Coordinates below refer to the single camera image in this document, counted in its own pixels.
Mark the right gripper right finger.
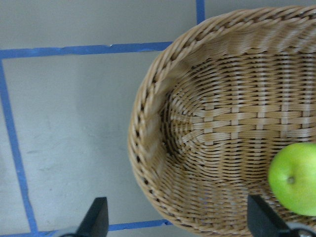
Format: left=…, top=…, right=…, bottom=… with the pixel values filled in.
left=247, top=195, right=291, bottom=237

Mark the woven wicker basket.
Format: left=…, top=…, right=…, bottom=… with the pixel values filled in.
left=128, top=5, right=316, bottom=237

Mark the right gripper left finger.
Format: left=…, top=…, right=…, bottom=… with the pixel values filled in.
left=75, top=197, right=109, bottom=237

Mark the green apple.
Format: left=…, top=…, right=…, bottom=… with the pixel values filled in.
left=268, top=143, right=316, bottom=216

